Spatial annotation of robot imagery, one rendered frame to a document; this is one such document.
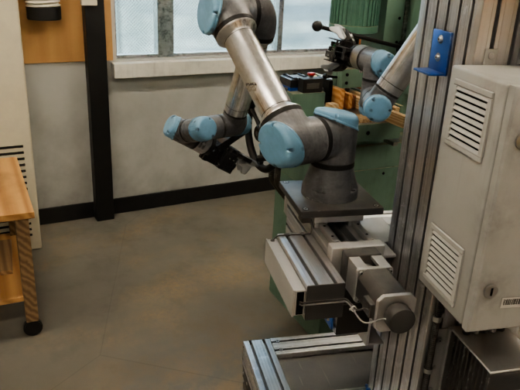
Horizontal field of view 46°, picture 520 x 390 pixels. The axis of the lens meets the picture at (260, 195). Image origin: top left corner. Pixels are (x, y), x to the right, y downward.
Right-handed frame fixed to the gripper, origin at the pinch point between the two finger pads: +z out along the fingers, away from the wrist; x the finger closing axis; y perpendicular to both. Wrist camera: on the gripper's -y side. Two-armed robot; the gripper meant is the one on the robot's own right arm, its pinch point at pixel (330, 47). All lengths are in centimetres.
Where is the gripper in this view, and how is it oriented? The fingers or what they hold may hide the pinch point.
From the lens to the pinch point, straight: 210.7
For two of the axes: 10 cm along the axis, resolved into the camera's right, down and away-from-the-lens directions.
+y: -8.9, -0.4, -4.6
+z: -4.2, -3.6, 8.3
